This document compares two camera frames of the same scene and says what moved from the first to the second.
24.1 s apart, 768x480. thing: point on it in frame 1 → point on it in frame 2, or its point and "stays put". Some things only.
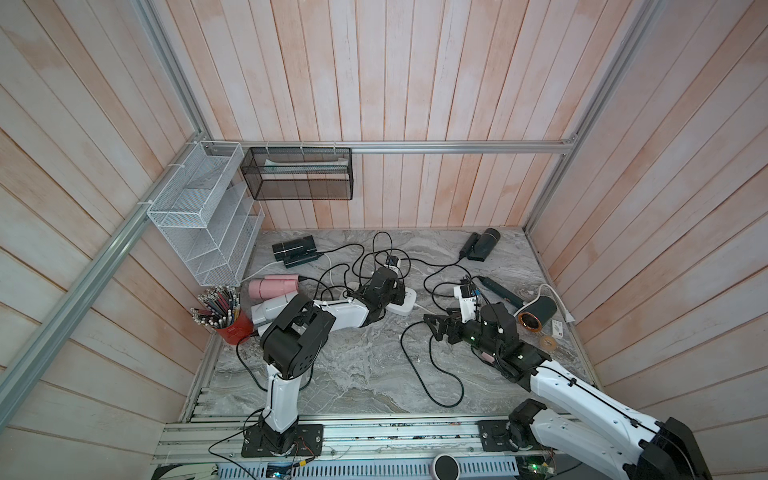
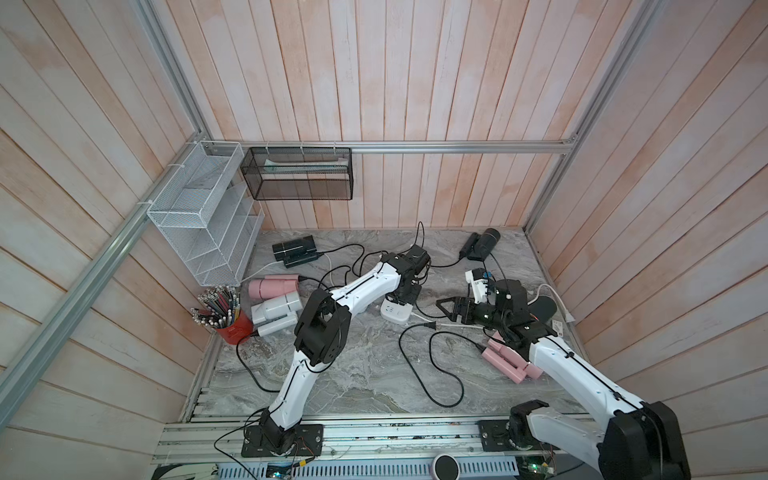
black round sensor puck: [446, 467] stays put
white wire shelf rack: [208, 215] stays put
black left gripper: [400, 292] → [411, 299]
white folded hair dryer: [263, 313] stays put
